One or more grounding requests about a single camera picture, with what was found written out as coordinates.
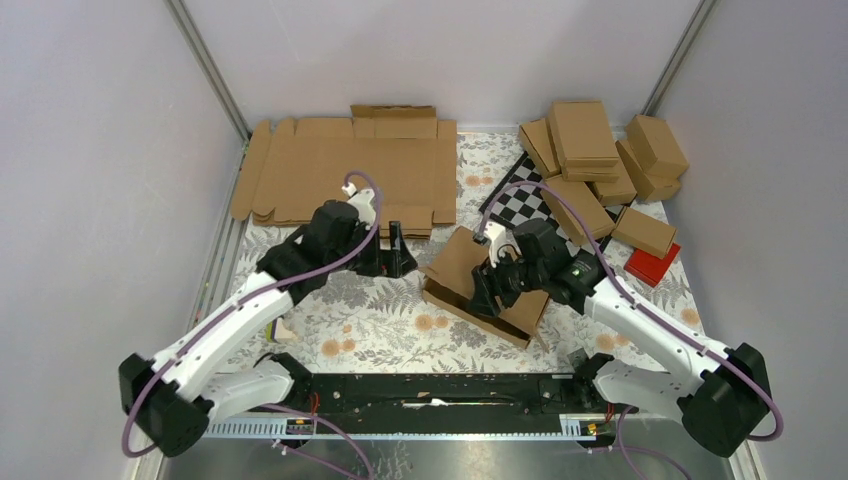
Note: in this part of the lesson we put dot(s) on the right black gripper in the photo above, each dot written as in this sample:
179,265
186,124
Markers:
487,284

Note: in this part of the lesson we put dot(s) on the stack of flat cardboard sheets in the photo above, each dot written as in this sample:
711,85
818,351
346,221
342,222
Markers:
293,166

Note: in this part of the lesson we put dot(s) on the green white small tool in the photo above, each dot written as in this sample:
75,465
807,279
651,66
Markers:
277,332

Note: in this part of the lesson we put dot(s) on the floral patterned table mat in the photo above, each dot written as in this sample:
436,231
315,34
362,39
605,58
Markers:
364,325

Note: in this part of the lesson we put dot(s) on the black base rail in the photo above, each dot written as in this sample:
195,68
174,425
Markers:
453,404

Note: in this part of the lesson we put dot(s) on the leaning folded cardboard box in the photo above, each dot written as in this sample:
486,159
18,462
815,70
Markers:
535,138

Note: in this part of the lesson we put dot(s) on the cardboard box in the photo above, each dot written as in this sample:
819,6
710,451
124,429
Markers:
535,138
655,147
450,283
649,188
610,185
581,134

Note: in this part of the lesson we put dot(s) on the black white checkerboard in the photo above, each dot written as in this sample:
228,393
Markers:
523,203

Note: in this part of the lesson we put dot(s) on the folded box on checkerboard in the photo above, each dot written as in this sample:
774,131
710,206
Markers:
580,198

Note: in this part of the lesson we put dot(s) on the folded box on red box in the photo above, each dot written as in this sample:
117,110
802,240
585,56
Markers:
644,232

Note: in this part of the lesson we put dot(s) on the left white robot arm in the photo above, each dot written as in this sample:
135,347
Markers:
176,395

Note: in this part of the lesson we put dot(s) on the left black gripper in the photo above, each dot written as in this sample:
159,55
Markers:
394,262

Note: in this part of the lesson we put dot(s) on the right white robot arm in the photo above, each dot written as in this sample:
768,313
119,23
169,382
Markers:
717,393

